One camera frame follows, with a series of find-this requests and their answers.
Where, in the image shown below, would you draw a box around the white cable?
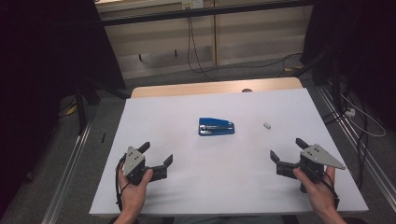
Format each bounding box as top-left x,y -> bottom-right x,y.
339,92 -> 387,138

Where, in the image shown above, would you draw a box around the black metal stand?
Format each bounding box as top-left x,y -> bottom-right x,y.
292,46 -> 344,110
74,79 -> 132,135

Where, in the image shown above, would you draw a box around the hand-held gripper black cable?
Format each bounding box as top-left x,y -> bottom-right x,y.
115,153 -> 131,213
311,167 -> 341,210

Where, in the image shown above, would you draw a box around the wooden table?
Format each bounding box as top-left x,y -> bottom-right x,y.
130,77 -> 304,99

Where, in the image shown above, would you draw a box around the right hand-held gripper black cable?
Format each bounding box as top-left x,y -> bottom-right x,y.
311,167 -> 341,210

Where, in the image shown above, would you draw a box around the beige wooden cabinet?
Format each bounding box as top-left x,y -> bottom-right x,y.
95,0 -> 314,80

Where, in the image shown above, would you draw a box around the black floor cable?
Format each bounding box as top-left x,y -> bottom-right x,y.
214,51 -> 304,78

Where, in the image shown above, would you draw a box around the white table cover sheet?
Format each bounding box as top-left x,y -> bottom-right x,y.
89,88 -> 369,217

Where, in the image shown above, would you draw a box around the blue stapler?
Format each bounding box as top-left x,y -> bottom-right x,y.
198,117 -> 235,137

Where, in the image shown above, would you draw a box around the white wall socket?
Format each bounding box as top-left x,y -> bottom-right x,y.
181,0 -> 205,9

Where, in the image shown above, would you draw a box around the aluminium floor rail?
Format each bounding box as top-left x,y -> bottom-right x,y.
317,85 -> 396,203
41,120 -> 92,224

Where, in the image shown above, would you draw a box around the thin black cable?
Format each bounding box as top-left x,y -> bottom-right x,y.
354,96 -> 371,189

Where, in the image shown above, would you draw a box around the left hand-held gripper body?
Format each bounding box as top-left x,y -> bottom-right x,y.
121,146 -> 153,187

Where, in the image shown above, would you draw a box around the person's grey trousers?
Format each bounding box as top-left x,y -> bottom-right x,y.
172,215 -> 284,224

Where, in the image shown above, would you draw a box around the person's left hand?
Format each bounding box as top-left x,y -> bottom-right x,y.
117,169 -> 154,216

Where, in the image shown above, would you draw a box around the black metal frame bar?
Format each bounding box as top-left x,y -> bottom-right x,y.
101,0 -> 314,27

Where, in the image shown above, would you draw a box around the left hand-held gripper black cable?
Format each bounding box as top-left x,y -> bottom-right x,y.
115,153 -> 131,213

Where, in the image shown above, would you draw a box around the black hanging cable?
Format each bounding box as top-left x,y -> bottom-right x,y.
186,7 -> 217,81

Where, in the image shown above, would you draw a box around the person's right hand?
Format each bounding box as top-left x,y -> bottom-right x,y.
292,167 -> 340,216

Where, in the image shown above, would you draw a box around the black curtain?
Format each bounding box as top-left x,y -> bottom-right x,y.
300,0 -> 396,132
0,0 -> 127,216

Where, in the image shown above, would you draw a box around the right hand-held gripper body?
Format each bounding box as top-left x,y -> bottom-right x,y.
298,143 -> 347,185

